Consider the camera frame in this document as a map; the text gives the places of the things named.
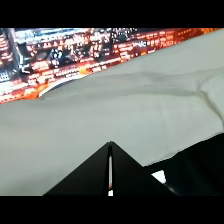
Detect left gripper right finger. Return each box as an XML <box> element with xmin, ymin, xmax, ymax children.
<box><xmin>110</xmin><ymin>141</ymin><xmax>174</xmax><ymax>197</ymax></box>

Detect white garment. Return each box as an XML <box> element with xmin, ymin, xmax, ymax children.
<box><xmin>0</xmin><ymin>29</ymin><xmax>224</xmax><ymax>197</ymax></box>

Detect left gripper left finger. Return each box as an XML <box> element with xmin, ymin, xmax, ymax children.
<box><xmin>43</xmin><ymin>141</ymin><xmax>111</xmax><ymax>197</ymax></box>

